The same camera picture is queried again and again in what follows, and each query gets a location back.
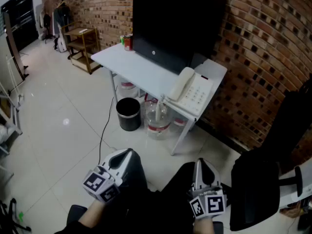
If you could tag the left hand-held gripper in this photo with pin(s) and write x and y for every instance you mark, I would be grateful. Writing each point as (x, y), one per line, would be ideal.
(97, 183)

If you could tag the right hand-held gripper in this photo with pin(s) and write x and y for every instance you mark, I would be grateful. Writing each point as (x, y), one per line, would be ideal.
(212, 203)

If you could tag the white telephone handset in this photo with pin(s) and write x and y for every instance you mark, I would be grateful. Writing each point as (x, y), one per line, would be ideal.
(181, 84)

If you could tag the person's left forearm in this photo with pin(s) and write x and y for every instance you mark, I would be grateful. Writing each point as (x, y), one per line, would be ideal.
(92, 213)

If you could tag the person's right forearm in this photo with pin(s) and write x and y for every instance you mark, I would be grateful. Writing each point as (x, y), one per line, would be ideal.
(203, 227)

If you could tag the person's right leg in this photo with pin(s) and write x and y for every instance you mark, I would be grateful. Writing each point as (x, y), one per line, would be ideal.
(178, 191)

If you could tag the person's leg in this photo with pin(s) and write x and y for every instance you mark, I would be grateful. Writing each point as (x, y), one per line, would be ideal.
(178, 191)
(136, 191)

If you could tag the person's left leg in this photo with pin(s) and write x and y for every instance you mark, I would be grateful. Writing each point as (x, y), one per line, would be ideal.
(136, 191)

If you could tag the black trash bin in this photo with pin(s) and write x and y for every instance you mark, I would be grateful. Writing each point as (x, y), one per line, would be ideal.
(128, 114)

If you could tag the black office chair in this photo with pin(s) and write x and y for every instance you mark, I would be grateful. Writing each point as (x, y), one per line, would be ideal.
(253, 191)

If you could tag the clear large water jug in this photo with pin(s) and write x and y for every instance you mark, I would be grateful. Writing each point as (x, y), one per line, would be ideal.
(158, 125)
(180, 123)
(129, 88)

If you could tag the cream telephone base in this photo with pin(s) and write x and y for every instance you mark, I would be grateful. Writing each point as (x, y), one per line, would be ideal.
(197, 96)

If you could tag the white side desk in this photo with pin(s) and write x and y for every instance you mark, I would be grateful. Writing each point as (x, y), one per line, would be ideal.
(290, 174)

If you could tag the brown cardboard box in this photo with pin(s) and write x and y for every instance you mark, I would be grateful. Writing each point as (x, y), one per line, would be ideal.
(291, 211)

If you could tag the white table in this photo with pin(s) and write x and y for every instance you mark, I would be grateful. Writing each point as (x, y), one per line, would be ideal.
(136, 67)

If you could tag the black draped cloth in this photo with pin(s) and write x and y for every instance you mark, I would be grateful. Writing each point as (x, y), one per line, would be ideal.
(292, 116)

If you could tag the red drink can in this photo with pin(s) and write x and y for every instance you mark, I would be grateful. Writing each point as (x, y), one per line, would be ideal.
(128, 43)

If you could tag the wooden shelf cart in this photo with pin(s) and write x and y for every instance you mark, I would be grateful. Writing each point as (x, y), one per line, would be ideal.
(81, 47)

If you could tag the white metal rack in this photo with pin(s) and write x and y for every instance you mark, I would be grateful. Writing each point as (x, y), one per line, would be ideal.
(9, 111)

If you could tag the green drink can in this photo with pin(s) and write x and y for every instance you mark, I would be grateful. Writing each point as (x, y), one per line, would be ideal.
(122, 39)

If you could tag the white bag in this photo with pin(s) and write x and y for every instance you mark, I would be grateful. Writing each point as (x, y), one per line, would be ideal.
(61, 44)

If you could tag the white remote control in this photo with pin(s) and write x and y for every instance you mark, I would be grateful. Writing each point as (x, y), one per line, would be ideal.
(83, 30)

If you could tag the large black monitor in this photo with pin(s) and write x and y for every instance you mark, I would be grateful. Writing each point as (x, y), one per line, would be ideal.
(170, 21)

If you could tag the dark hanging jacket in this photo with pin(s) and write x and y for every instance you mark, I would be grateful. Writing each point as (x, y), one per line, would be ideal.
(62, 18)

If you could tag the brown leaning board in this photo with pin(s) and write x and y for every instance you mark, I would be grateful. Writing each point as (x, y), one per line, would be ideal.
(14, 47)

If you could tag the black glass door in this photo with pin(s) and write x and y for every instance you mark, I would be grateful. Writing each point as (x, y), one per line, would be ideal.
(22, 21)

